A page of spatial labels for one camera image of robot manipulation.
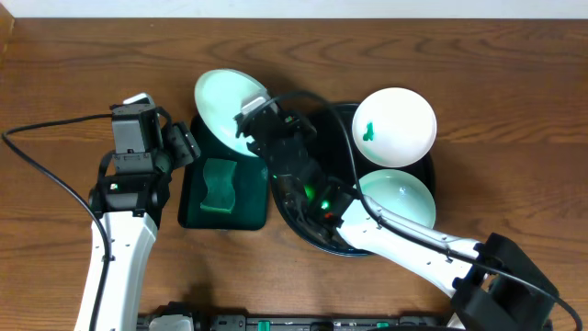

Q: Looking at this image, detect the green sponge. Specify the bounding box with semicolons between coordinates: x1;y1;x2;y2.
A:
200;158;237;213

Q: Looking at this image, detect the mint plate with green stain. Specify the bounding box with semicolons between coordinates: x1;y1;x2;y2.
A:
194;69;267;157

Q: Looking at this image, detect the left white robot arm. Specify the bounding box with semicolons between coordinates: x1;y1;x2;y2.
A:
75;122;198;331

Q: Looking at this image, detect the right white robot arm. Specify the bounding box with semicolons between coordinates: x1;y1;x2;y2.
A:
234;104;560;330

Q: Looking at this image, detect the round black tray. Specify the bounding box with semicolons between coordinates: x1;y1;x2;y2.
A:
268;101;436;258

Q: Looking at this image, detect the dark green rectangular tray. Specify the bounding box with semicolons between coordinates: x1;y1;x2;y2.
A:
178;117;268;231

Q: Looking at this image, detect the white plate with green stain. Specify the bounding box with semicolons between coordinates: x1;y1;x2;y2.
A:
352;87;437;168

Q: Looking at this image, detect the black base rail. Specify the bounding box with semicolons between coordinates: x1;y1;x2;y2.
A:
136;302;449;331

